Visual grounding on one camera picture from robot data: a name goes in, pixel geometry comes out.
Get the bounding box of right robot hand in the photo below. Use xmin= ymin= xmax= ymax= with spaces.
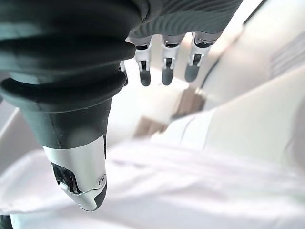
xmin=0 ymin=0 xmax=235 ymax=212

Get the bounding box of dark rounded object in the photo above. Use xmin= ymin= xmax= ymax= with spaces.
xmin=0 ymin=214 xmax=13 ymax=229

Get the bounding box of white shirt garment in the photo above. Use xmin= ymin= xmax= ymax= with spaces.
xmin=0 ymin=111 xmax=305 ymax=229

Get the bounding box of white appliance with grille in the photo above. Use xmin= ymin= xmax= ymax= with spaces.
xmin=243 ymin=0 xmax=305 ymax=81

